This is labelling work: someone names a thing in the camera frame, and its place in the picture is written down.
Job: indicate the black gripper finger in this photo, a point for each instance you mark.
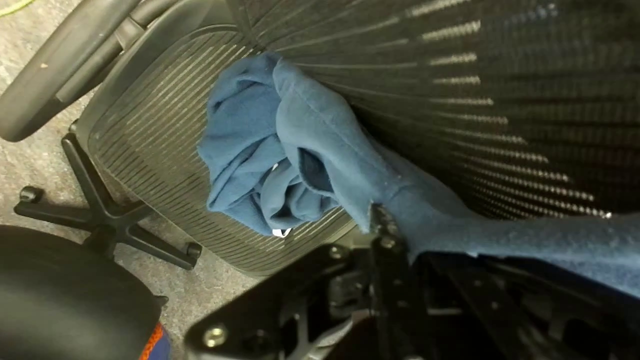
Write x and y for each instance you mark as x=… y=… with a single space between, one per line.
x=384 y=231

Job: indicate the blue hoodie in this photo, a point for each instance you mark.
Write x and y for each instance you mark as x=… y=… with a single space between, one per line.
x=321 y=140

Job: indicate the black mesh chair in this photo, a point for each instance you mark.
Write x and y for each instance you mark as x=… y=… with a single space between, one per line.
x=467 y=100

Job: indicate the orange and black office chair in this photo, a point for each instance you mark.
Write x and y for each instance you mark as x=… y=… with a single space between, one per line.
x=72 y=300

